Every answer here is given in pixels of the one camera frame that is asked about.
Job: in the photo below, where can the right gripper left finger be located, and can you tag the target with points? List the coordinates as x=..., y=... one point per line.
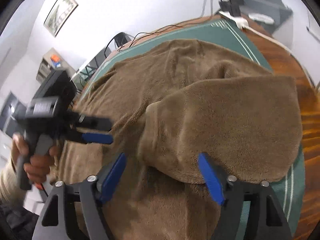
x=75, y=211

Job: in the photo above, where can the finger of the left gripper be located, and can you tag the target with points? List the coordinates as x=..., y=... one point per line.
x=93, y=122
x=86, y=138

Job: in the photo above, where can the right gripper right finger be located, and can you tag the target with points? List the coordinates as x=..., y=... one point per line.
x=266, y=219

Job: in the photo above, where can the brown fleece garment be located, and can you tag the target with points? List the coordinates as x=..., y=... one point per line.
x=170, y=104

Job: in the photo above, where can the person's left hand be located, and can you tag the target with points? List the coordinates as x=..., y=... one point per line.
x=39, y=166

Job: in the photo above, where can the dark window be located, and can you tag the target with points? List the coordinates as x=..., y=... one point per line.
x=8, y=124

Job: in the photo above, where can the beige shelf cabinet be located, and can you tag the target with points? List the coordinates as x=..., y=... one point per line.
x=50, y=61

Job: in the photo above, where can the black monitor on desk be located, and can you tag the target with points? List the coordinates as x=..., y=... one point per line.
x=121, y=39

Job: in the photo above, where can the framed landscape painting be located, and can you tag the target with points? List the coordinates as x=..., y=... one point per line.
x=58, y=15

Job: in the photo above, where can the green table mat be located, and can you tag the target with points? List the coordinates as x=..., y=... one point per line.
x=290, y=189

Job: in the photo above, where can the white power strip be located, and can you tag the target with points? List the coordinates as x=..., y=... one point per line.
x=240, y=22

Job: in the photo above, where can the black power adapter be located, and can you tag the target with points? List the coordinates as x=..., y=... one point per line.
x=232, y=8

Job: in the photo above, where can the grey staircase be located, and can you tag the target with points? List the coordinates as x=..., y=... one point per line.
x=273, y=15

